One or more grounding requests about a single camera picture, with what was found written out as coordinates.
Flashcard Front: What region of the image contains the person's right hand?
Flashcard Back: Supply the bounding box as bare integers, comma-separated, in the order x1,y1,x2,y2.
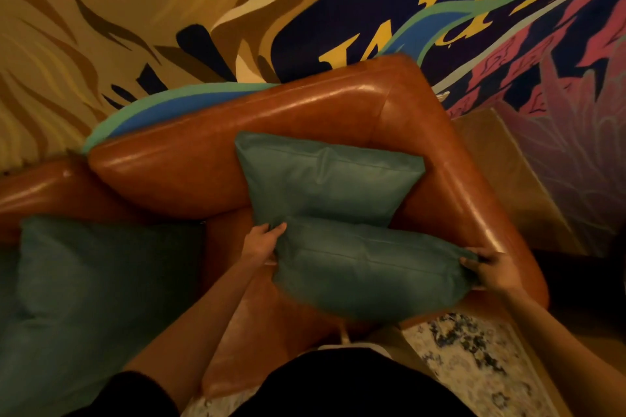
459,248,524,295

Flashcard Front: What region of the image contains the person's left hand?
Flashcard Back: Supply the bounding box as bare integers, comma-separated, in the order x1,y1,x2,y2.
241,222,288,267

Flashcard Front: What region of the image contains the teal leather cushion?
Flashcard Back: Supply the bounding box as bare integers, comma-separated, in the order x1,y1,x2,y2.
234,131,427,230
272,216,482,324

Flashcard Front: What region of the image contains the person's left forearm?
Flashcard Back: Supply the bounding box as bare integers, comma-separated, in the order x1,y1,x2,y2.
122,255,267,410

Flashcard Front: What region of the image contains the person's right forearm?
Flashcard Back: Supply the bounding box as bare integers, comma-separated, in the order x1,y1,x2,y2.
499,285,626,417

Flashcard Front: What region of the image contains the patterned floral rug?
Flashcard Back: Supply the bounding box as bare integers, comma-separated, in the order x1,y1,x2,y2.
181,311,563,417

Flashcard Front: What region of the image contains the brown leather sofa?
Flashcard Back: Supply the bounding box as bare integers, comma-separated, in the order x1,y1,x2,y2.
0,54,550,400

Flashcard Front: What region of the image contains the person's black shirt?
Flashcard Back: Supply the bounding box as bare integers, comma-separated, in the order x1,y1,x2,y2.
64,347,477,417

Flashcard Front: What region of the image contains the large teal fabric cushion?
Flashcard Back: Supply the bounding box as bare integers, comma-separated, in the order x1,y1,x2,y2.
0,215,206,417

